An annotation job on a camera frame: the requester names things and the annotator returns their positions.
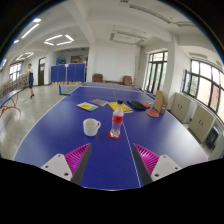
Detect clear bottle with red label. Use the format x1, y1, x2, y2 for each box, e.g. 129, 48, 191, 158
109, 99, 125, 139

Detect brown armchair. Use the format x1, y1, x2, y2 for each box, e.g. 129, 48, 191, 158
91, 73, 104, 83
122, 75, 134, 87

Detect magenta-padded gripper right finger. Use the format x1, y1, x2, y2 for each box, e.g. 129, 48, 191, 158
131, 142, 183, 186

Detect brown cardboard box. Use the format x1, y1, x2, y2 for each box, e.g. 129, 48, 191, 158
153, 89, 169, 115

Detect large red table tennis paddle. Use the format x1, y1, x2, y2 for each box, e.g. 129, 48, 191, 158
146, 109, 161, 118

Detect blue table with red legs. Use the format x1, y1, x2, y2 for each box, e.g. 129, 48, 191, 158
0, 88, 24, 119

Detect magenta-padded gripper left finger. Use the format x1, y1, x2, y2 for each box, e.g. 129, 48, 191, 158
40, 142, 93, 186

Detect flat round red coaster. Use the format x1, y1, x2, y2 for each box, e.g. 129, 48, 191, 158
107, 130, 122, 140

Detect bright window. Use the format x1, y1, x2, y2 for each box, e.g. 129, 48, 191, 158
8, 62, 23, 83

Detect dark-framed window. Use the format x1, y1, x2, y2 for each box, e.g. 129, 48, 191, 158
182, 59, 224, 123
143, 50, 169, 94

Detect colourful low shelf unit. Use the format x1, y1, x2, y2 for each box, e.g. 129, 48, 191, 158
0, 73, 30, 100

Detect group of ceiling lights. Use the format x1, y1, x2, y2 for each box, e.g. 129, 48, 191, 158
0, 17, 75, 68

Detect grey booklet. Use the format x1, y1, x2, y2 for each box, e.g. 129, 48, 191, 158
89, 98, 110, 108

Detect black paddle case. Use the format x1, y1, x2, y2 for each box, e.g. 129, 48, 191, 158
126, 99, 147, 111

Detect dark door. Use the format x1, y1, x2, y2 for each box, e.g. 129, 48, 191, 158
37, 57, 46, 86

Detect white mug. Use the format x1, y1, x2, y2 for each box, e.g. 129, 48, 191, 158
82, 118, 102, 138

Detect beige cabinet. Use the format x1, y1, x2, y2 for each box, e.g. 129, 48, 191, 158
169, 92, 194, 124
188, 104, 218, 144

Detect ceiling air conditioner unit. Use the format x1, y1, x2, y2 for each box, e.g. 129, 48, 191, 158
119, 0, 196, 28
109, 29, 148, 46

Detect person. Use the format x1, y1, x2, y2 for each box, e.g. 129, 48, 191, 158
26, 62, 36, 100

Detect small red table tennis paddle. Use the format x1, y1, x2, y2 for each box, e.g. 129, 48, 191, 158
139, 101, 152, 109

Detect large yellow book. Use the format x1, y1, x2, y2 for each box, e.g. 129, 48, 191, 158
107, 101, 134, 115

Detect folded blue table tennis tables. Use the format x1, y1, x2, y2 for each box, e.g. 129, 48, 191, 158
50, 62, 87, 84

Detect small yellow and blue book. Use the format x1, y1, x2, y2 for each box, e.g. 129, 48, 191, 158
76, 101, 100, 112

